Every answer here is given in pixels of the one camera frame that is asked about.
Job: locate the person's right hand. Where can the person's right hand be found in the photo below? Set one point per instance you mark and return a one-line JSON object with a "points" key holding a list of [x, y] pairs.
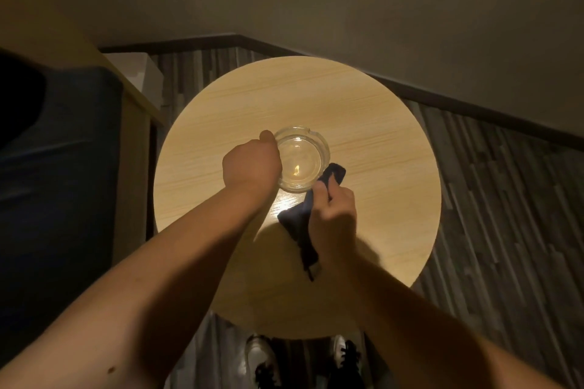
{"points": [[333, 220]]}

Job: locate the white box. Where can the white box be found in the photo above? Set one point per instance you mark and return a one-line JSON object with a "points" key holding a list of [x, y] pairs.
{"points": [[137, 76]]}

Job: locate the person's left thumb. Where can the person's left thumb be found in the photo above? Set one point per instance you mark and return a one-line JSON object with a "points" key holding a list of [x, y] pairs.
{"points": [[270, 139]]}

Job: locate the person's left forearm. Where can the person's left forearm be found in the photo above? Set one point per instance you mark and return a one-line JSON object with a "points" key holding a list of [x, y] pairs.
{"points": [[150, 284]]}

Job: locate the dark blue cloth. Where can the dark blue cloth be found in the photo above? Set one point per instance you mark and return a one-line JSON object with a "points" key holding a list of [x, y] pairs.
{"points": [[301, 220]]}

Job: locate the person's shoe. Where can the person's shoe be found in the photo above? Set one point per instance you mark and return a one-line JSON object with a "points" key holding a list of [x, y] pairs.
{"points": [[261, 361], [344, 359]]}

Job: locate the round wooden table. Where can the round wooden table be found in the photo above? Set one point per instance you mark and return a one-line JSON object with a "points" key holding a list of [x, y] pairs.
{"points": [[319, 202]]}

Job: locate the clear glass ashtray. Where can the clear glass ashtray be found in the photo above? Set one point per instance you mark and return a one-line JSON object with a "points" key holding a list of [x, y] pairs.
{"points": [[302, 159]]}

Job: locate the person's left hand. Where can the person's left hand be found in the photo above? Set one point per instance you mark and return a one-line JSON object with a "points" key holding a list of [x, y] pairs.
{"points": [[251, 167]]}

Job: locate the wooden sofa frame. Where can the wooden sofa frame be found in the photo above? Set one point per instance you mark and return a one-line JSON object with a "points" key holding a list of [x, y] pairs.
{"points": [[132, 165]]}

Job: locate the person's right thumb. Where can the person's right thumb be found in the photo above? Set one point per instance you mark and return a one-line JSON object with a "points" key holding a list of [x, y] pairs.
{"points": [[320, 196]]}

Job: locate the person's left shoe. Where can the person's left shoe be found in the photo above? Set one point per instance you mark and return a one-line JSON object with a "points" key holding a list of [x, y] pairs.
{"points": [[261, 361]]}

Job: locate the person's right forearm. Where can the person's right forearm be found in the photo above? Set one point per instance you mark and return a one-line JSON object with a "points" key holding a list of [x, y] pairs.
{"points": [[419, 325]]}

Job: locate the person's right shoe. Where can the person's right shoe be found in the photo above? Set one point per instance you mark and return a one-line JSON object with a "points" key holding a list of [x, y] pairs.
{"points": [[344, 359]]}

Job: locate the dark blue sofa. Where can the dark blue sofa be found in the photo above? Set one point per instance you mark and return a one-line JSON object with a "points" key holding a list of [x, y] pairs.
{"points": [[54, 202]]}

